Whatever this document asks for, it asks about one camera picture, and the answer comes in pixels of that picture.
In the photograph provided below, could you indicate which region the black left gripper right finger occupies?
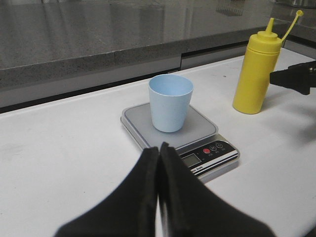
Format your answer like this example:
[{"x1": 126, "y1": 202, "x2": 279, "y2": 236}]
[{"x1": 159, "y1": 142, "x2": 275, "y2": 237}]

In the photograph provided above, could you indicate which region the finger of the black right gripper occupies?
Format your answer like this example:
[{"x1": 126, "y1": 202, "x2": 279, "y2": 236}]
[{"x1": 270, "y1": 61, "x2": 316, "y2": 95}]

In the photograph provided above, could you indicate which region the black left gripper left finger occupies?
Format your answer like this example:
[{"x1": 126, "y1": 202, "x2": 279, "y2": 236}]
[{"x1": 55, "y1": 147, "x2": 158, "y2": 237}]

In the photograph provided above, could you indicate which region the yellow squeeze bottle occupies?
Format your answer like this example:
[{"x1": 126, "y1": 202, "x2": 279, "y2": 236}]
[{"x1": 233, "y1": 10, "x2": 304, "y2": 115}]

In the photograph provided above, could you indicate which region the light blue plastic cup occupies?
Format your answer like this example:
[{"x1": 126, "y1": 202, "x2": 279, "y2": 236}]
[{"x1": 149, "y1": 74, "x2": 194, "y2": 133}]

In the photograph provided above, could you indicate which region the silver digital kitchen scale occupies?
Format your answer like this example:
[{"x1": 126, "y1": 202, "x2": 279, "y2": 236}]
[{"x1": 121, "y1": 103, "x2": 240, "y2": 183}]

